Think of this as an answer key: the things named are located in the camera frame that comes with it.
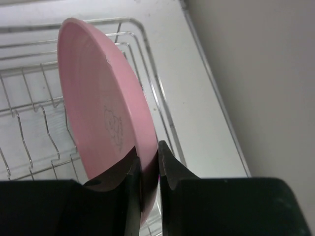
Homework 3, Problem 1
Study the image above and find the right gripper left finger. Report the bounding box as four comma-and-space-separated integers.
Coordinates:
0, 148, 141, 236

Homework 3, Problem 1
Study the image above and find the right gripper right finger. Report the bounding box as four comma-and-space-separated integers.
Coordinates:
158, 141, 311, 236

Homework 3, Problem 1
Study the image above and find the pink plate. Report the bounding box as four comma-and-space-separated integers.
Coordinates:
57, 18, 158, 223

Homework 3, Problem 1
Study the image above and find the metal wire dish rack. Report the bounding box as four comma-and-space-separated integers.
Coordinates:
0, 17, 190, 236

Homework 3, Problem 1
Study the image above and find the metal rail right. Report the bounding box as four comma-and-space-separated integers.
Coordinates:
180, 0, 251, 177

